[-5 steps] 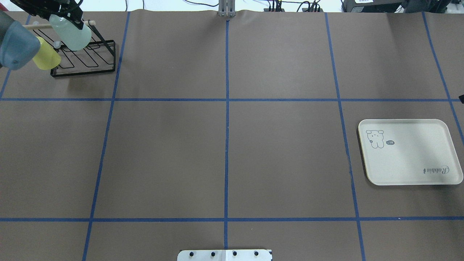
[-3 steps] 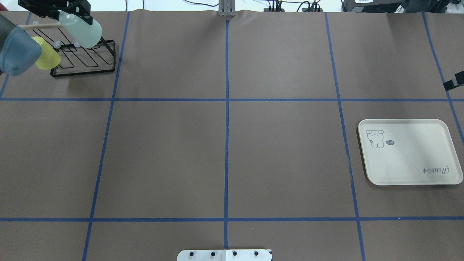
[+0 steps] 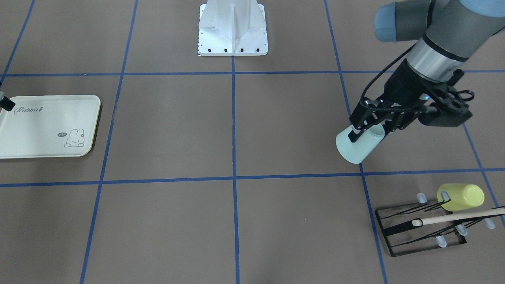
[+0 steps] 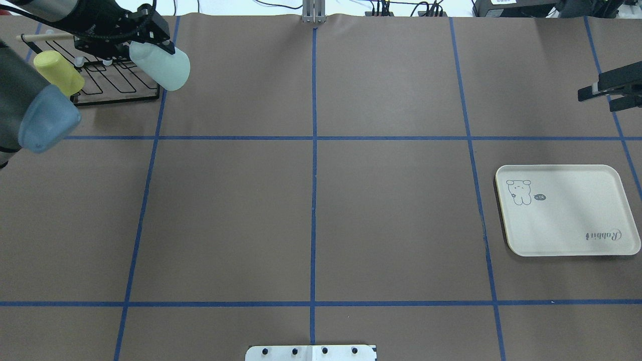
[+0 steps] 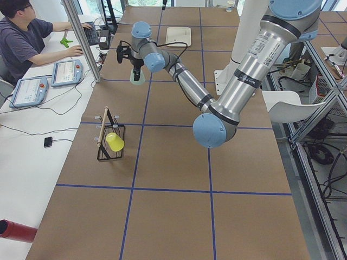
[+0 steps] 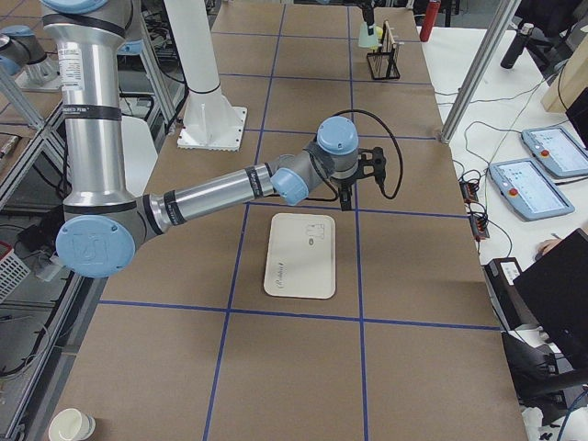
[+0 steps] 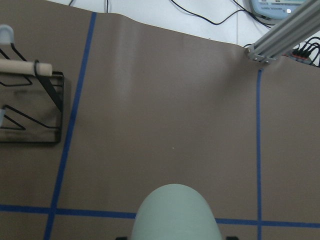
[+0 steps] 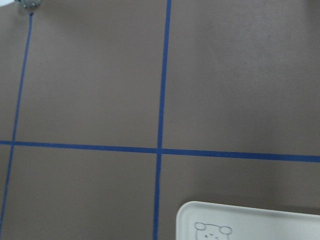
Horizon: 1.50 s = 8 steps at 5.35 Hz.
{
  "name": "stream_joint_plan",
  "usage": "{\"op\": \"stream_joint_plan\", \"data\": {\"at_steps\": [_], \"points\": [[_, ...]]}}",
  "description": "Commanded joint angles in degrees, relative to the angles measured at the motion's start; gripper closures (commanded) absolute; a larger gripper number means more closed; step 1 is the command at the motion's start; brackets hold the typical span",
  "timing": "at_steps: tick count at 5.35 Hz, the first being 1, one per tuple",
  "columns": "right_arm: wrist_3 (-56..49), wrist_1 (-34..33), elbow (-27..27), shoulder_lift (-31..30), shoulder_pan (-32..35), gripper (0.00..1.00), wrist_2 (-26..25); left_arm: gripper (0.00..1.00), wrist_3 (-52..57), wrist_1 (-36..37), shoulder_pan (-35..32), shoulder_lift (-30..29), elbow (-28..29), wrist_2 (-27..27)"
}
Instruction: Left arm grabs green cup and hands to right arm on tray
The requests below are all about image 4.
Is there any cream rabbit print tray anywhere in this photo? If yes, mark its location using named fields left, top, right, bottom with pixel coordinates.
left=495, top=164, right=640, bottom=257

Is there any light green cup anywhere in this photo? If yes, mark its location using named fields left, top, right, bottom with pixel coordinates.
left=129, top=42, right=191, bottom=91

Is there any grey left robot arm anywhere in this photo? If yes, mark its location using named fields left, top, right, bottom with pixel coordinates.
left=1, top=1, right=191, bottom=167

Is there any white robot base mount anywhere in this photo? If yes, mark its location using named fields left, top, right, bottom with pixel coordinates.
left=245, top=344, right=378, bottom=360

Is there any yellow cup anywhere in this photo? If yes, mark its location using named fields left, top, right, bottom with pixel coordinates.
left=33, top=50, right=85, bottom=97

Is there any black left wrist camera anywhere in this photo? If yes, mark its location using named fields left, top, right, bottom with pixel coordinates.
left=136, top=4, right=171, bottom=44

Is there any wooden rack handle rod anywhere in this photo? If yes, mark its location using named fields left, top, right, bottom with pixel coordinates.
left=16, top=33, right=74, bottom=43

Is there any black wire cup rack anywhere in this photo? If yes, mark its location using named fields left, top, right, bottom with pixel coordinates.
left=21, top=38, right=162, bottom=107

